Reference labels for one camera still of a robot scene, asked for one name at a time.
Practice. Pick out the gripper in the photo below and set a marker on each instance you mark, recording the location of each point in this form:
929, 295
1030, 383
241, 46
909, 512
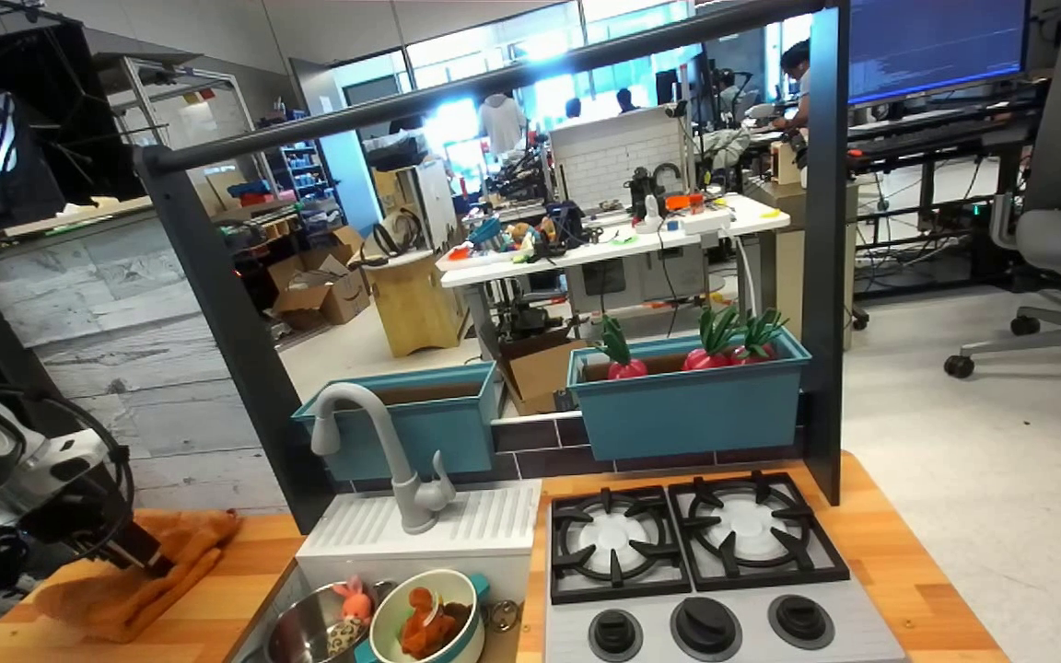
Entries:
93, 516

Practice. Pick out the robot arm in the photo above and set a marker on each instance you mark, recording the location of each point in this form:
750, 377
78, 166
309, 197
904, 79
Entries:
56, 468

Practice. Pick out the orange towel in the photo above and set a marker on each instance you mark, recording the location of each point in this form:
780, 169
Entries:
153, 575

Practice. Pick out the steel pot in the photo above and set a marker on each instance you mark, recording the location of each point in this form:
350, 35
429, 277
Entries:
305, 631

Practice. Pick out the pink plushy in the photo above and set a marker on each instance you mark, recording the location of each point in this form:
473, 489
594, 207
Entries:
357, 603

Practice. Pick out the cream and teal pot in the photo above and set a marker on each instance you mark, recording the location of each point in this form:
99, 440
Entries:
392, 617

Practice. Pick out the orange plushy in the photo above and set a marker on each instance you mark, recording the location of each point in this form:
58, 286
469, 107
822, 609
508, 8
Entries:
425, 622

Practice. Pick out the sink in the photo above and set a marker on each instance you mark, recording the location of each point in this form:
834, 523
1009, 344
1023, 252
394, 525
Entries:
512, 635

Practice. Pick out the black stove burner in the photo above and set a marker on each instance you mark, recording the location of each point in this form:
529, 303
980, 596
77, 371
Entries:
618, 543
752, 529

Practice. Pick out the stove knob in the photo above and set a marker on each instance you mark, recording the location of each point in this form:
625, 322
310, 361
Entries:
801, 621
705, 628
615, 635

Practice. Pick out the grey tap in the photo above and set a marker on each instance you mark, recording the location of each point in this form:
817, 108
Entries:
402, 470

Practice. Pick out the stack of cardboard boxes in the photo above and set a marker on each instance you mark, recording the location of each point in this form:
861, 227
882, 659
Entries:
323, 285

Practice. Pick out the teal planter box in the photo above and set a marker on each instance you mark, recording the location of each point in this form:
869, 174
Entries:
438, 428
687, 410

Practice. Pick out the wooden stool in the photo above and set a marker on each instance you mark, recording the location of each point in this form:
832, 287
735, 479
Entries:
415, 308

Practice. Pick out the cardboard box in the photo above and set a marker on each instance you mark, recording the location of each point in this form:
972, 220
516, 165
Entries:
540, 373

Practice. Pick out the toy radish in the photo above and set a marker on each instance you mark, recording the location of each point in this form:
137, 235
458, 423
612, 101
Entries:
623, 364
707, 354
756, 345

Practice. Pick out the white table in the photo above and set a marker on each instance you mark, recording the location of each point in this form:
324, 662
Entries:
586, 253

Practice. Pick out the dark rod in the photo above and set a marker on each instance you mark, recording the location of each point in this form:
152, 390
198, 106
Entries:
494, 81

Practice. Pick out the white brick pattern panel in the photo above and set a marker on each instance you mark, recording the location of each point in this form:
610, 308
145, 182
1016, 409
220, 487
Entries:
618, 152

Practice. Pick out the toy kitchen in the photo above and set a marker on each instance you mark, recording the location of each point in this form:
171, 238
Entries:
871, 543

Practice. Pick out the person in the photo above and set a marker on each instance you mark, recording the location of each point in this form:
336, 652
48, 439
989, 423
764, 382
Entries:
798, 87

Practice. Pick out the black desk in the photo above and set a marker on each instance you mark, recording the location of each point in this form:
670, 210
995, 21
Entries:
945, 129

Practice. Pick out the monitor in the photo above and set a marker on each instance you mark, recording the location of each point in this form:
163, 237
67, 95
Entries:
936, 41

